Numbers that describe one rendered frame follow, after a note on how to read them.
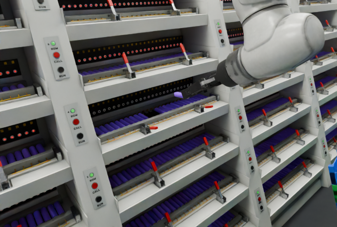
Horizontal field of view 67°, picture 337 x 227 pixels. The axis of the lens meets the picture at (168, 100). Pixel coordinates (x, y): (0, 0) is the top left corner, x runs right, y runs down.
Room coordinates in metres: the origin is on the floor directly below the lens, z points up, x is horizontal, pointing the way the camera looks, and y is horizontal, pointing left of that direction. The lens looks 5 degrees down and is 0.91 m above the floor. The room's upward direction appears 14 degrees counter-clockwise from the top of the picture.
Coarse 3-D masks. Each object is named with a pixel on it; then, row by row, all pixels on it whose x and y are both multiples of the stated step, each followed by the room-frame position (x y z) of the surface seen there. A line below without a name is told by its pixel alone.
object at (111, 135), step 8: (192, 104) 1.06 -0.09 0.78; (208, 104) 1.09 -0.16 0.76; (168, 112) 0.99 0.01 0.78; (176, 112) 1.00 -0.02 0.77; (144, 120) 0.93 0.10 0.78; (152, 120) 0.94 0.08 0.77; (160, 120) 0.96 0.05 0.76; (120, 128) 0.88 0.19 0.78; (128, 128) 0.88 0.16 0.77; (136, 128) 0.90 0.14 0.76; (104, 136) 0.83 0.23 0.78; (112, 136) 0.85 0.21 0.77
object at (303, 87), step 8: (296, 0) 1.56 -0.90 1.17; (296, 8) 1.55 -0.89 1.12; (304, 64) 1.52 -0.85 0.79; (304, 80) 1.52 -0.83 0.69; (312, 80) 1.56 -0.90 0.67; (288, 88) 1.61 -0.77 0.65; (296, 88) 1.57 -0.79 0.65; (304, 88) 1.53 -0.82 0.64; (312, 96) 1.53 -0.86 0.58; (312, 104) 1.52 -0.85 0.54; (312, 112) 1.51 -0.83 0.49; (296, 120) 1.60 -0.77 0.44; (304, 120) 1.56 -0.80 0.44; (312, 120) 1.52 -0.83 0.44; (320, 120) 1.55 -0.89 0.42; (320, 128) 1.54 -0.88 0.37; (320, 136) 1.53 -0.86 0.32; (320, 144) 1.52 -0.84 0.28; (312, 152) 1.55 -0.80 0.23; (320, 152) 1.51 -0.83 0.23; (328, 152) 1.56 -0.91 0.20; (328, 160) 1.55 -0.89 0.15; (320, 176) 1.54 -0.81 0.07; (328, 176) 1.53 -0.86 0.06; (328, 184) 1.52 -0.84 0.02
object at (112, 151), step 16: (208, 96) 1.21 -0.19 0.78; (224, 96) 1.12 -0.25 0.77; (112, 112) 0.98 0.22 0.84; (192, 112) 1.04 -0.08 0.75; (208, 112) 1.04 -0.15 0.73; (224, 112) 1.11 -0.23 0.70; (160, 128) 0.91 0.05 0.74; (176, 128) 0.94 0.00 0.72; (112, 144) 0.82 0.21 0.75; (128, 144) 0.82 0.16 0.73; (144, 144) 0.86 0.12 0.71; (112, 160) 0.80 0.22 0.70
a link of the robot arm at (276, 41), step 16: (256, 16) 0.53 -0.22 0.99; (272, 16) 0.52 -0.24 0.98; (288, 16) 0.50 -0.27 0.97; (304, 16) 0.48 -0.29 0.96; (256, 32) 0.53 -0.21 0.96; (272, 32) 0.50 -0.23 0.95; (288, 32) 0.48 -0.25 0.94; (304, 32) 0.47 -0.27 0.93; (320, 32) 0.48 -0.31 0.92; (256, 48) 0.54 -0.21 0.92; (272, 48) 0.50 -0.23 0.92; (288, 48) 0.48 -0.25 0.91; (304, 48) 0.47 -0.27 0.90; (320, 48) 0.48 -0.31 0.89; (256, 64) 0.54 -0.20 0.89; (272, 64) 0.52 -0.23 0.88; (288, 64) 0.51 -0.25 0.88
